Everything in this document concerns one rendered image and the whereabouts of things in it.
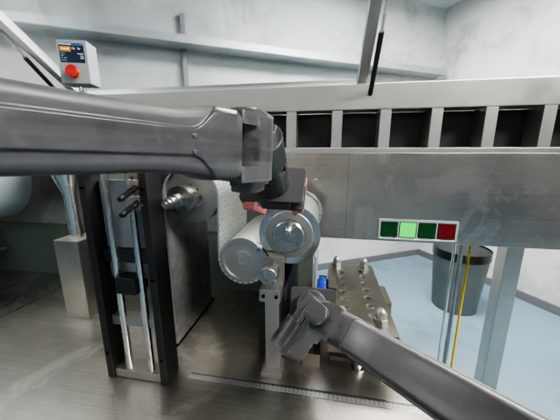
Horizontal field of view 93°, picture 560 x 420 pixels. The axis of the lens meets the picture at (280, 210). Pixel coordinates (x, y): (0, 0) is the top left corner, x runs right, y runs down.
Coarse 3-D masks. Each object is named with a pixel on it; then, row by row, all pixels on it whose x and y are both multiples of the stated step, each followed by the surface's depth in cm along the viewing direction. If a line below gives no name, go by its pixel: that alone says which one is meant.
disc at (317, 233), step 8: (304, 208) 62; (264, 216) 64; (272, 216) 64; (304, 216) 62; (312, 216) 62; (264, 224) 64; (312, 224) 62; (264, 232) 65; (320, 232) 63; (264, 240) 65; (312, 240) 63; (264, 248) 66; (312, 248) 64; (304, 256) 64
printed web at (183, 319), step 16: (224, 192) 69; (224, 208) 70; (240, 208) 83; (176, 224) 74; (192, 224) 83; (224, 224) 70; (240, 224) 84; (176, 240) 74; (192, 240) 83; (224, 240) 71; (176, 256) 74; (192, 256) 84; (208, 256) 95; (176, 272) 75; (192, 272) 84; (208, 272) 96; (224, 272) 70; (176, 288) 75; (192, 288) 85; (208, 288) 96; (176, 304) 75; (192, 304) 85; (176, 320) 76; (192, 320) 85; (176, 336) 76
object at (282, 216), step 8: (280, 216) 63; (288, 216) 63; (296, 216) 62; (272, 224) 64; (304, 224) 62; (312, 232) 62; (304, 240) 63; (272, 248) 65; (304, 248) 64; (288, 256) 65; (296, 256) 64
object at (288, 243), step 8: (280, 224) 62; (288, 224) 61; (296, 224) 61; (272, 232) 62; (280, 232) 62; (296, 232) 61; (304, 232) 63; (272, 240) 63; (280, 240) 62; (288, 240) 62; (296, 240) 62; (280, 248) 63; (288, 248) 62; (296, 248) 62
